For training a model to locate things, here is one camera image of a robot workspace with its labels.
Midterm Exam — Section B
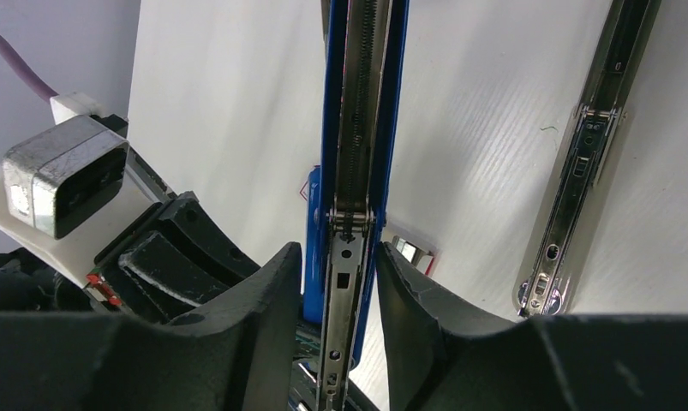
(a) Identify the red white staple box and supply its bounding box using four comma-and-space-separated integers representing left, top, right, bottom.
299, 165, 438, 277

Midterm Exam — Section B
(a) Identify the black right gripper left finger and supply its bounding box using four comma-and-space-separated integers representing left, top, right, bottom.
0, 242, 302, 410

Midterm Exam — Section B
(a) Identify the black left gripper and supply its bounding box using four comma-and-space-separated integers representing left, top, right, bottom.
0, 192, 260, 324

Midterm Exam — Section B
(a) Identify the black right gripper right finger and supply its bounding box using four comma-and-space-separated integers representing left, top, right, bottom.
376, 242, 688, 410

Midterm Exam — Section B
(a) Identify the blue stapler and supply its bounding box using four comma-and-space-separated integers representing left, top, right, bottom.
302, 1, 409, 410

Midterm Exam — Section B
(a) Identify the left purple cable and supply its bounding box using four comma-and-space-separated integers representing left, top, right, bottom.
0, 27, 58, 104

